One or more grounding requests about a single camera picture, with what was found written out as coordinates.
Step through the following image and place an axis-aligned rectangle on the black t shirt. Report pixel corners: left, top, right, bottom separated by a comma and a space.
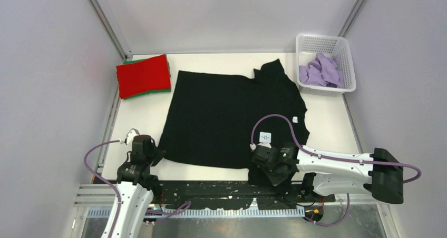
158, 60, 309, 186

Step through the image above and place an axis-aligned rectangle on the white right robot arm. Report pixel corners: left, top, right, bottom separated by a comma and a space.
250, 142, 404, 204

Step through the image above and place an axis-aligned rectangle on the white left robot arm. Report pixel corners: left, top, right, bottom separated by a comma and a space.
102, 135, 166, 237

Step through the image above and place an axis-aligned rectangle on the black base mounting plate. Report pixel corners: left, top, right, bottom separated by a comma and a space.
144, 180, 335, 210

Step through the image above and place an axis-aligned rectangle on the green folded t shirt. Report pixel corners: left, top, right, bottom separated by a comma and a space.
123, 56, 172, 98

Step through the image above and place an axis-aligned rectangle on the red folded t shirt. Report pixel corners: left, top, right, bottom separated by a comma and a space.
116, 54, 172, 100

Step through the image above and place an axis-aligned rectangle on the purple crumpled t shirt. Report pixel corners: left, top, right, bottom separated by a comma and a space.
298, 53, 344, 88

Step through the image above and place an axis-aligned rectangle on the white plastic basket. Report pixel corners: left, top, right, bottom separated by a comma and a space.
296, 34, 356, 96

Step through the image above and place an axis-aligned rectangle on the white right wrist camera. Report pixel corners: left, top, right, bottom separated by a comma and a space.
249, 142, 271, 151

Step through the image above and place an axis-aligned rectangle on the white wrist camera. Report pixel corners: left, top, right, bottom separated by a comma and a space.
119, 128, 140, 145
249, 142, 271, 151

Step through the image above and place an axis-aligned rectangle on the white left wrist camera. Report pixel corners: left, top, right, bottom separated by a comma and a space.
119, 128, 140, 145

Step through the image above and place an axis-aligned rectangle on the aluminium frame rail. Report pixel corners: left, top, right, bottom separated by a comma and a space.
74, 181, 393, 208

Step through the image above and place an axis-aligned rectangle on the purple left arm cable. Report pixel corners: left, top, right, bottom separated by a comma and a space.
83, 140, 192, 238

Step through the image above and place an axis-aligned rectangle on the left aluminium corner post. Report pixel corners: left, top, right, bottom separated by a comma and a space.
88, 0, 133, 61

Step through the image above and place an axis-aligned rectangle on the aluminium corner post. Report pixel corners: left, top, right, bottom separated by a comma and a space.
88, 0, 133, 61
338, 0, 368, 37

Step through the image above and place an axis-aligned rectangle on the right aluminium corner post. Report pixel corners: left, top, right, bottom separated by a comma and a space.
338, 0, 368, 37

